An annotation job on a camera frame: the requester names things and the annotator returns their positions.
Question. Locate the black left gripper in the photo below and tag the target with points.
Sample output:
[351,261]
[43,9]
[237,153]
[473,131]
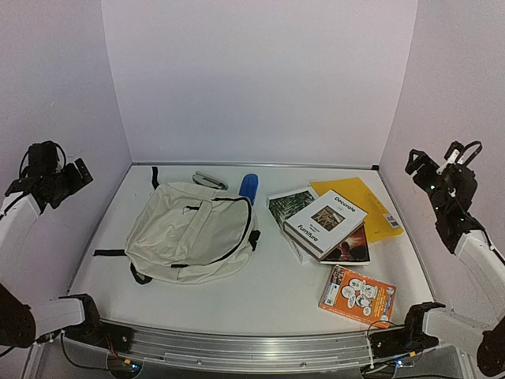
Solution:
[76,181]

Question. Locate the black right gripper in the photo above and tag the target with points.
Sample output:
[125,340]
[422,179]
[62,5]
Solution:
[424,174]

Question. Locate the cream white backpack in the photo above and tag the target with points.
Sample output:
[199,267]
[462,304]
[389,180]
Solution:
[189,234]

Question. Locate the white Decorate Furniture book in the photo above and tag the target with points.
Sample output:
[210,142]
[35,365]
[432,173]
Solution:
[322,225]

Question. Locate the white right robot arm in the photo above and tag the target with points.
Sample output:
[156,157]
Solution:
[485,342]

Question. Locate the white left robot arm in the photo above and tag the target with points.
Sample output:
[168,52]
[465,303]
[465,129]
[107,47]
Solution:
[21,324]

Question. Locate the yellow paper folder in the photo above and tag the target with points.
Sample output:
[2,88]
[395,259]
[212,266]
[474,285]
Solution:
[379,223]

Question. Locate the Three Days To See book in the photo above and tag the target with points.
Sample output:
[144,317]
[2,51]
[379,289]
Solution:
[351,251]

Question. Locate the silver stapler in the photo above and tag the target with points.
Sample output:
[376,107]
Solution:
[207,180]

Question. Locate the palm leaf cover book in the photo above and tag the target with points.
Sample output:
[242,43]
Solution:
[283,206]

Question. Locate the orange comic book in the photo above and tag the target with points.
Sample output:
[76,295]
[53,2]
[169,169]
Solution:
[360,298]

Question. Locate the blue pencil case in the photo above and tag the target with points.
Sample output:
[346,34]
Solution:
[249,187]

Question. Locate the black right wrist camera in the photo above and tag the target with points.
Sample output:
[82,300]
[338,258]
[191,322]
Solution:
[458,153]

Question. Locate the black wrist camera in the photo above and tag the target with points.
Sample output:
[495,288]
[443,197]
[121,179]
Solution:
[458,153]
[42,159]

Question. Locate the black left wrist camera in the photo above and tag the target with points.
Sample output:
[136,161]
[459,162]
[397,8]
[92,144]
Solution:
[42,159]

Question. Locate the aluminium front rail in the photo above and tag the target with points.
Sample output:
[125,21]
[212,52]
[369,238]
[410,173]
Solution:
[266,354]

